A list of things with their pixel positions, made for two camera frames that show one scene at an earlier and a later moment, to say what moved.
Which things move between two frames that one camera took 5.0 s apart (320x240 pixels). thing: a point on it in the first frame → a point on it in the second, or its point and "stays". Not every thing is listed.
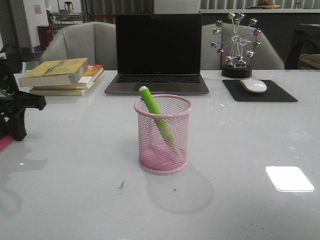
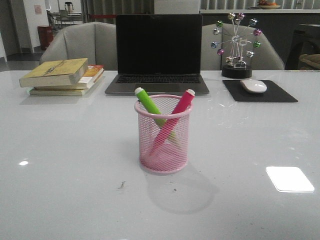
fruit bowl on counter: (266, 4) stays
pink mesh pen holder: (163, 137) stays
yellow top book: (60, 73) stays
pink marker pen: (6, 141) → (177, 114)
